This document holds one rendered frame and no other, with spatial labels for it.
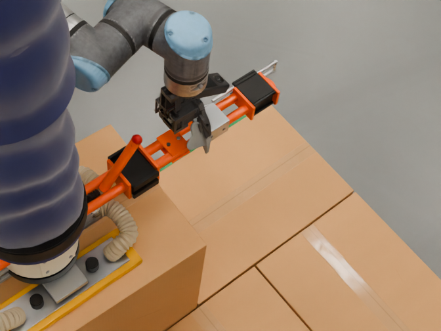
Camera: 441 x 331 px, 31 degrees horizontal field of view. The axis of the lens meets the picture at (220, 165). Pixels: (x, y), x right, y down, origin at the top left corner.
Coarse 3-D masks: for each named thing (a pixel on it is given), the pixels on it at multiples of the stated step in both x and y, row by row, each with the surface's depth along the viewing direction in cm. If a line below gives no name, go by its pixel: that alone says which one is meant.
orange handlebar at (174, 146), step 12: (228, 96) 187; (240, 108) 185; (168, 132) 179; (180, 132) 180; (156, 144) 178; (168, 144) 177; (180, 144) 178; (168, 156) 177; (180, 156) 179; (96, 180) 172; (108, 192) 171; (120, 192) 172; (96, 204) 169; (0, 264) 160
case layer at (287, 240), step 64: (256, 128) 247; (192, 192) 234; (256, 192) 236; (320, 192) 237; (256, 256) 225; (320, 256) 227; (384, 256) 228; (192, 320) 214; (256, 320) 215; (320, 320) 217; (384, 320) 219
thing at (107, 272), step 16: (80, 256) 176; (96, 256) 176; (128, 256) 177; (96, 272) 174; (112, 272) 174; (128, 272) 176; (32, 288) 171; (80, 288) 171; (96, 288) 172; (0, 304) 169; (16, 304) 168; (32, 304) 166; (48, 304) 169; (64, 304) 169; (80, 304) 171; (32, 320) 167; (48, 320) 168
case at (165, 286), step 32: (96, 160) 190; (160, 192) 187; (96, 224) 182; (160, 224) 183; (160, 256) 179; (192, 256) 181; (0, 288) 172; (128, 288) 175; (160, 288) 184; (192, 288) 200; (64, 320) 170; (96, 320) 173; (128, 320) 187; (160, 320) 203
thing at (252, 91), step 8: (248, 80) 187; (256, 80) 188; (264, 80) 188; (240, 88) 186; (248, 88) 186; (256, 88) 186; (264, 88) 187; (272, 88) 187; (240, 96) 185; (248, 96) 185; (256, 96) 185; (264, 96) 186; (272, 96) 189; (240, 104) 187; (248, 104) 184; (256, 104) 184; (264, 104) 189; (248, 112) 186; (256, 112) 188
